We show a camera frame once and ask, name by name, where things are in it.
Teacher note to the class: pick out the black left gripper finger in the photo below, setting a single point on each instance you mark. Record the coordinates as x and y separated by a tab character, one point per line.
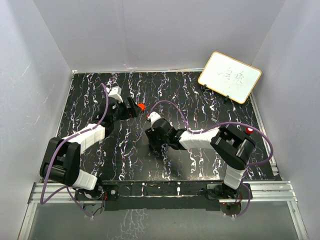
132	105
132	113

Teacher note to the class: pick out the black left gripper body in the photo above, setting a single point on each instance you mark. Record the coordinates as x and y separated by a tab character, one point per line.
121	112

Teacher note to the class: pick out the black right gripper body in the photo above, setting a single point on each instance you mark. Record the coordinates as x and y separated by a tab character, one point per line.
156	140

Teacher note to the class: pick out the orange charging case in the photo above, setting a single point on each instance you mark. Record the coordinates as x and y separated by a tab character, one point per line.
142	107

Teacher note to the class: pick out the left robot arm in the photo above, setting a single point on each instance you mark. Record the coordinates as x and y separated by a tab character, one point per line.
62	156

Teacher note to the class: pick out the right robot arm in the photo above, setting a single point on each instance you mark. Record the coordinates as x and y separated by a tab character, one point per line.
233	145

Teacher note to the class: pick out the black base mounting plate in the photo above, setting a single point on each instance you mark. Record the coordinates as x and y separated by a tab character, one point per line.
158	195

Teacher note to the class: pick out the yellow framed whiteboard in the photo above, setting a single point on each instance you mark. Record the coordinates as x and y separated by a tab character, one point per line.
229	77

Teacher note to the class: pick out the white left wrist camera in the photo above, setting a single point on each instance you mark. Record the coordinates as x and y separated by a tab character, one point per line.
115	93

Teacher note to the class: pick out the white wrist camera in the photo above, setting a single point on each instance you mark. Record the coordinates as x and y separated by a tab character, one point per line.
115	93
152	117

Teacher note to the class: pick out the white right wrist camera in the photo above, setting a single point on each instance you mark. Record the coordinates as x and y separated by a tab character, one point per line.
152	117

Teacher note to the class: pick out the aluminium frame rail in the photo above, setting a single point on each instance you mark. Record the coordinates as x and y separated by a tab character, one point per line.
170	210

